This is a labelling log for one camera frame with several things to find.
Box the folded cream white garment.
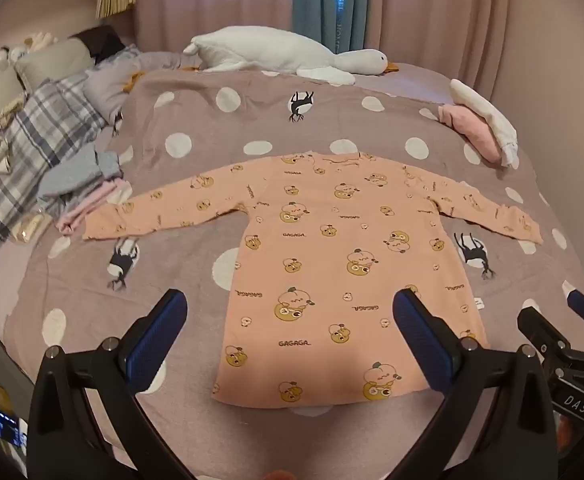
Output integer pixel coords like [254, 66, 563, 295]
[449, 79, 520, 169]

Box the grey beige pillow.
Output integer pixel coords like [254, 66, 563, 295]
[15, 38, 94, 93]

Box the plaid grey blue quilt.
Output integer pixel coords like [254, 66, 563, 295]
[0, 70, 104, 248]

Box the white goose plush toy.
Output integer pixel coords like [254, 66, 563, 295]
[184, 25, 398, 86]

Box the teal curtain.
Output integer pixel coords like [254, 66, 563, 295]
[292, 0, 368, 53]

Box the peach cartoon print shirt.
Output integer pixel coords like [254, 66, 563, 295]
[85, 152, 542, 408]

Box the pink curtain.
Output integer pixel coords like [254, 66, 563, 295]
[135, 0, 509, 91]

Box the folded grey blue garment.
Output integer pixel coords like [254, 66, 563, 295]
[36, 142, 122, 209]

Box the light pink folded garment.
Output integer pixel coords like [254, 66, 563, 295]
[56, 178, 132, 236]

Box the dark brown pillow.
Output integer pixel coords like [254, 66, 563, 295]
[73, 25, 125, 64]

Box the mauve polka dot blanket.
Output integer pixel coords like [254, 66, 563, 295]
[4, 70, 584, 479]

